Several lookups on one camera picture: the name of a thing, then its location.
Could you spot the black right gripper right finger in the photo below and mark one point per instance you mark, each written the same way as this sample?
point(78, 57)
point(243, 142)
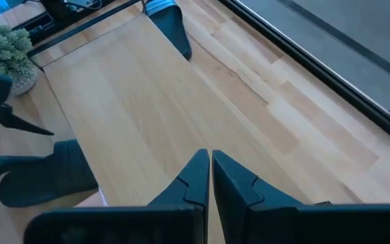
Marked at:
point(242, 210)

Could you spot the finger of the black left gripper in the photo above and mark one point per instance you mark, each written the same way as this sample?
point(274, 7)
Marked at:
point(9, 118)
point(5, 166)

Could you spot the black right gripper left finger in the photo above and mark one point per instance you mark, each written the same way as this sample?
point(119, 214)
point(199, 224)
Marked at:
point(181, 210)

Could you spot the black slide sandal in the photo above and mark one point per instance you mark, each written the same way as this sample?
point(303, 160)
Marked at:
point(173, 30)
point(53, 176)

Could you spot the grey speckled plant pot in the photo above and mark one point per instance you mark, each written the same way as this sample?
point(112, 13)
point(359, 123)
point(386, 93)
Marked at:
point(24, 83)

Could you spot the green artificial plant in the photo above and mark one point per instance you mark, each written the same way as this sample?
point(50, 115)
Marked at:
point(2, 47)

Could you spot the black equipment base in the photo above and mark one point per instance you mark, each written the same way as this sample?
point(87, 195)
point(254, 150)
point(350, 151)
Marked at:
point(66, 8)

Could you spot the black table edge rail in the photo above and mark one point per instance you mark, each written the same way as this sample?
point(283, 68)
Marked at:
point(317, 72)

